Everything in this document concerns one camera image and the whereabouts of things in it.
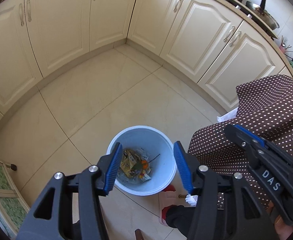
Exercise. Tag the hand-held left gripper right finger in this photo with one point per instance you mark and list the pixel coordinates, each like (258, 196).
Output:
(184, 170)

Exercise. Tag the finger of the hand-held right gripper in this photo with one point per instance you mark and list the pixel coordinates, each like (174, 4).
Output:
(236, 136)
(251, 136)

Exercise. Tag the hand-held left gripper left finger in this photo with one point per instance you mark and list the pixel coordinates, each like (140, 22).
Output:
(112, 170)

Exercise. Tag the clear plastic wrapper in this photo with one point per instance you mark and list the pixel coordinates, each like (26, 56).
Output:
(134, 178)

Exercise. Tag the orange peel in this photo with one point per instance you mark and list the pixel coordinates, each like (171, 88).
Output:
(144, 163)

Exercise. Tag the small yellow snack wrappers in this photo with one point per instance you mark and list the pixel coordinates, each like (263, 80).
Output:
(146, 176)

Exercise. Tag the light blue plastic bin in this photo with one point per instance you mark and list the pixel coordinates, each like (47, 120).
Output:
(146, 140)

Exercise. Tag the person's right hand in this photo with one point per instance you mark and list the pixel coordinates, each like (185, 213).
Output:
(285, 231)

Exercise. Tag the white table undercloth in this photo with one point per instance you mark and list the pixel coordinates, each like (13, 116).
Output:
(227, 116)

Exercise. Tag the brown polka dot tablecloth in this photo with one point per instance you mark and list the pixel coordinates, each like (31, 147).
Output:
(261, 110)

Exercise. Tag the red and white slipper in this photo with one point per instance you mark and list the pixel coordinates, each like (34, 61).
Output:
(170, 197)

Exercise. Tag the person's dark trouser leg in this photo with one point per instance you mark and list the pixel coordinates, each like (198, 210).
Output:
(181, 220)

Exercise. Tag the brown wooden chair leg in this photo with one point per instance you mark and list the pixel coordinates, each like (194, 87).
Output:
(139, 235)

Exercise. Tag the pink utensil holder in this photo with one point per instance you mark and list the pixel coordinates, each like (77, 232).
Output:
(287, 43)
(283, 47)

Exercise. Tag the black door stopper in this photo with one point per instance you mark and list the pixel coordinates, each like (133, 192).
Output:
(13, 167)

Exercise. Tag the black gas stove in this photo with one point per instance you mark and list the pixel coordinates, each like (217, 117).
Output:
(254, 17)

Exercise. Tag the steel wok with lid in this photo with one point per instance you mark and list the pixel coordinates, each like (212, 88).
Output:
(266, 15)

